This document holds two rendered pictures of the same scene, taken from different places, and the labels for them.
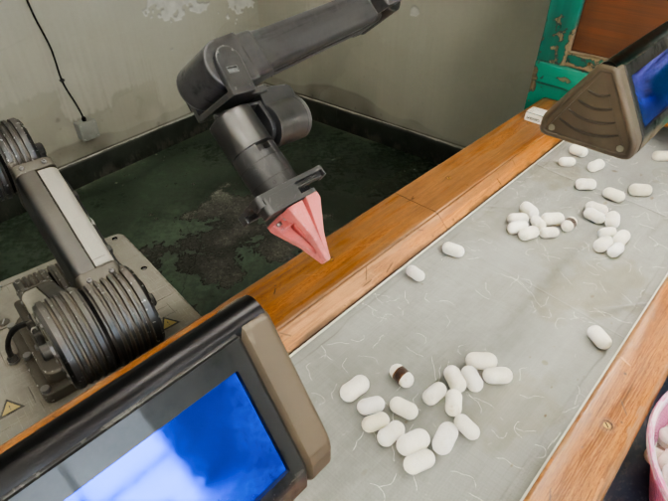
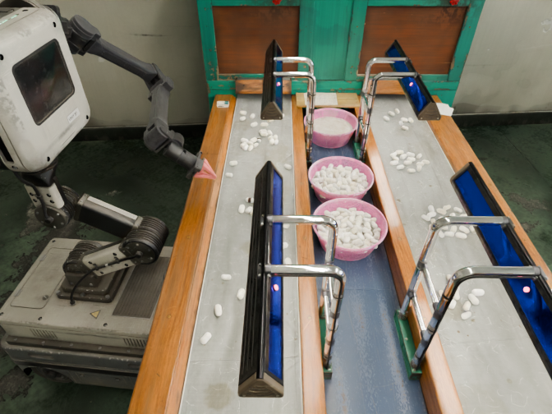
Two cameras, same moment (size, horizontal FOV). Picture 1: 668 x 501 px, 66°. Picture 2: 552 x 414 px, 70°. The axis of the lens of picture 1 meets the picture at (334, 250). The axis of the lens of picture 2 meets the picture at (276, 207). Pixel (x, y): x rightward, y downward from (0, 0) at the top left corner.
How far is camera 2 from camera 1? 0.98 m
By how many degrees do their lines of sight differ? 32
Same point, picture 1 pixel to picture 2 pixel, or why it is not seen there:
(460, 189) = (219, 143)
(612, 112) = (275, 111)
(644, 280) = (287, 147)
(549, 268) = (263, 155)
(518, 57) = (172, 70)
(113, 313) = (156, 228)
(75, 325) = (149, 236)
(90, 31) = not seen: outside the picture
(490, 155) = (218, 126)
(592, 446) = (301, 189)
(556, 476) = (298, 198)
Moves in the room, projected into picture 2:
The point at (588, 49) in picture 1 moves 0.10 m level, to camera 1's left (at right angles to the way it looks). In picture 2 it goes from (225, 71) to (209, 76)
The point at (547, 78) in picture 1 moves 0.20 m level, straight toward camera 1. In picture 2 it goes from (213, 86) to (223, 103)
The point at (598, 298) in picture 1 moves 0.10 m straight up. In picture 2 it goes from (280, 158) to (280, 138)
